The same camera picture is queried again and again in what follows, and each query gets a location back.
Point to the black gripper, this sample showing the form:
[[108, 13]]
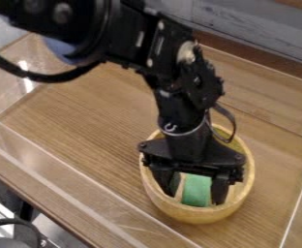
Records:
[[196, 153]]

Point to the green rectangular block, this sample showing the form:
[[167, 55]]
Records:
[[192, 189]]

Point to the brown wooden bowl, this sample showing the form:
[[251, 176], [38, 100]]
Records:
[[214, 213]]

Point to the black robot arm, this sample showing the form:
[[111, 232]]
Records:
[[91, 32]]

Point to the clear acrylic tray wall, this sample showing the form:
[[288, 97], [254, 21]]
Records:
[[70, 158]]

